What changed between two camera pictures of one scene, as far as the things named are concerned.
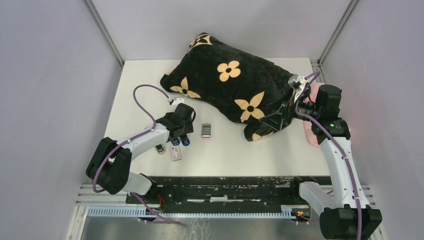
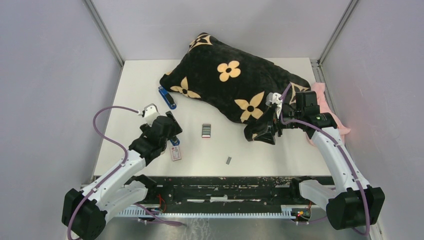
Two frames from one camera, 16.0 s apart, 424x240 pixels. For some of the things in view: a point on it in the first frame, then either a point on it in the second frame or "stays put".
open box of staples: [206, 130] stays put
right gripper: [287, 106] → [270, 117]
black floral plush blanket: [235, 86] stays put
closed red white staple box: [176, 153] stays put
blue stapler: [175, 141] stays put
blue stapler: [185, 140] → [167, 98]
